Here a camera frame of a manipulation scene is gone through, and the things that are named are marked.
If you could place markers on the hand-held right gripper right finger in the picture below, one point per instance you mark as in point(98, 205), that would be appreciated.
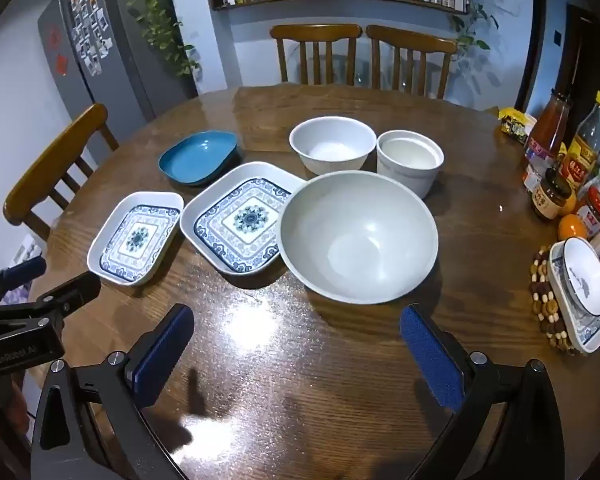
point(430, 355)

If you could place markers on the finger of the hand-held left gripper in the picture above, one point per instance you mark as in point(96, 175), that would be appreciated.
point(25, 269)
point(72, 292)

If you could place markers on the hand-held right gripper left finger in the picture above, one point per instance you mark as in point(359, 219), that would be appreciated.
point(162, 355)

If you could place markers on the small patterned rectangular plate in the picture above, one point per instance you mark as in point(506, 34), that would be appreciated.
point(137, 237)

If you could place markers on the large grey bowl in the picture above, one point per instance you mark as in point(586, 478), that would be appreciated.
point(360, 240)

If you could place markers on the large patterned square plate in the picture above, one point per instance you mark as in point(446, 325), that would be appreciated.
point(245, 217)

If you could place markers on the blue plate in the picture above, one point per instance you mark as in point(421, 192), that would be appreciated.
point(200, 157)

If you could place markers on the small straight-sided white bowl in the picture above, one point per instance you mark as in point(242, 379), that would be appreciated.
point(407, 160)

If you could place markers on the medium white bowl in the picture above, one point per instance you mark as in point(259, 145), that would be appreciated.
point(332, 147)

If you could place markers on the wooden chair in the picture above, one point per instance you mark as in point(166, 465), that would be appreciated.
point(315, 32)
point(410, 40)
point(55, 160)

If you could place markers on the wooden bead trivet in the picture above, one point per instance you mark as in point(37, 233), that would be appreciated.
point(542, 300)

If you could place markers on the patterned dish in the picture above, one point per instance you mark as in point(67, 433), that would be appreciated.
point(587, 332)

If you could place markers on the small patterned bowl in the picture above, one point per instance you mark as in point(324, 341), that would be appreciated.
point(582, 280)

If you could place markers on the orange fruit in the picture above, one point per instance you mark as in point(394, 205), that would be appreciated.
point(572, 227)

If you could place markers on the brown sauce jar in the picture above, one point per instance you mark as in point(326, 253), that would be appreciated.
point(550, 197)

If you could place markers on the red fridge sticker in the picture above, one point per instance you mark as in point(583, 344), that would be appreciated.
point(61, 65)
point(55, 37)

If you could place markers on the yellow snack packet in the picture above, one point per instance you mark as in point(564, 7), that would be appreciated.
point(515, 127)

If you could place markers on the cluster of fridge photos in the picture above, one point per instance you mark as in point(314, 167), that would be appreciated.
point(90, 25)

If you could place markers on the red sauce bottle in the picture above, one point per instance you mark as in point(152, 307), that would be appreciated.
point(547, 130)

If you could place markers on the grey refrigerator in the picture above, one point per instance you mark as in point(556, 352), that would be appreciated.
point(130, 35)

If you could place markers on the yellow-capped bottle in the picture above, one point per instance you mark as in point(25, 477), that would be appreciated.
point(585, 150)

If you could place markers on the trailing green plant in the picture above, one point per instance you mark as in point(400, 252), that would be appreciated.
point(155, 15)
point(472, 25)

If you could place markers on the dark wooden door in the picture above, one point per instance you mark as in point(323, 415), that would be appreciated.
point(587, 55)

